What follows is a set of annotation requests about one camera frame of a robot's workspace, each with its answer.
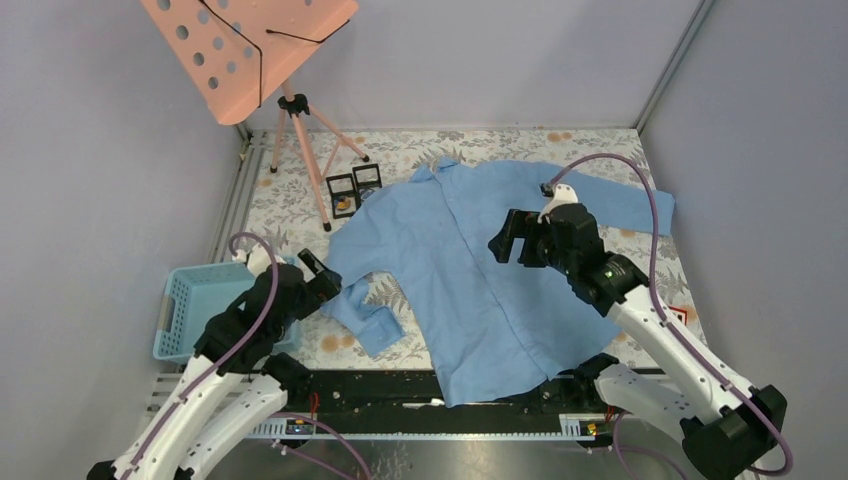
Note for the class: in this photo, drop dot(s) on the floral patterned table mat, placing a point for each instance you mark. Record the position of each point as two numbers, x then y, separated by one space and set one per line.
280 207

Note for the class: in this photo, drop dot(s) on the pink perforated music stand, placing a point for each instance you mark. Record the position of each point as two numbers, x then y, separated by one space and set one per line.
239 53

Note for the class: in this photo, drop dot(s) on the red white grid block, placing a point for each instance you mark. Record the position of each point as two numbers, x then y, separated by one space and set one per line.
680 313

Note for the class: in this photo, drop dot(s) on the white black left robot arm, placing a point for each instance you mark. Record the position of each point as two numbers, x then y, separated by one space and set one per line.
233 380

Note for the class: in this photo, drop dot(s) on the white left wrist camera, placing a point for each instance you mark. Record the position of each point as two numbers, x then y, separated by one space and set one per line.
256 260

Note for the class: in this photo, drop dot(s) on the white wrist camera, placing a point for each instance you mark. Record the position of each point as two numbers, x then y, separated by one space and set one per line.
256 260
563 194

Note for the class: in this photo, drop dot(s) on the light blue button shirt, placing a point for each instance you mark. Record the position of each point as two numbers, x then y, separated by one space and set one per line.
492 329

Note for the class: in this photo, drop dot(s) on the light blue plastic basket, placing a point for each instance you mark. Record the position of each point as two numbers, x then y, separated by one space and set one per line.
192 296

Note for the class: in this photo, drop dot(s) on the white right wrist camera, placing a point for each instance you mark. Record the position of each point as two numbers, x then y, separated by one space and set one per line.
563 194

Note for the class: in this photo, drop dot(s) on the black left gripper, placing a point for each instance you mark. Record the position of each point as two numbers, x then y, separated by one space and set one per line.
324 286

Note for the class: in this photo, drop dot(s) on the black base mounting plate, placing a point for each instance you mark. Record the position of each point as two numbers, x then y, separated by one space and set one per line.
410 402

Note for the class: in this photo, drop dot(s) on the black four-compartment brooch tray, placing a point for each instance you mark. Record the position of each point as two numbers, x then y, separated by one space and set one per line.
350 185

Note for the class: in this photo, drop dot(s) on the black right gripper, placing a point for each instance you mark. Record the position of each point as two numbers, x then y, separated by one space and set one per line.
518 224

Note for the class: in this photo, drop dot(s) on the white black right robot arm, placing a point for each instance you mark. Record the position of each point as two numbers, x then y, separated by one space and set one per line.
723 422

